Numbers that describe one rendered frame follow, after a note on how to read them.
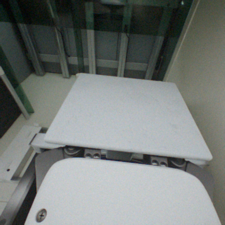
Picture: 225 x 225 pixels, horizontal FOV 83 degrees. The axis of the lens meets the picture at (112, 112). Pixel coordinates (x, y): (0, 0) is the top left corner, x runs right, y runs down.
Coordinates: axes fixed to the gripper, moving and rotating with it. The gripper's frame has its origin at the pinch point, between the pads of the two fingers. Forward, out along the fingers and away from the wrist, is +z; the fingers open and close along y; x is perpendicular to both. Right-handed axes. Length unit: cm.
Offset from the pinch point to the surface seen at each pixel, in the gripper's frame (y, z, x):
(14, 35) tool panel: -60, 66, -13
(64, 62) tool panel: -35, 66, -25
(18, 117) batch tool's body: -45, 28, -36
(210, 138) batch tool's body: 15.1, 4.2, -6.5
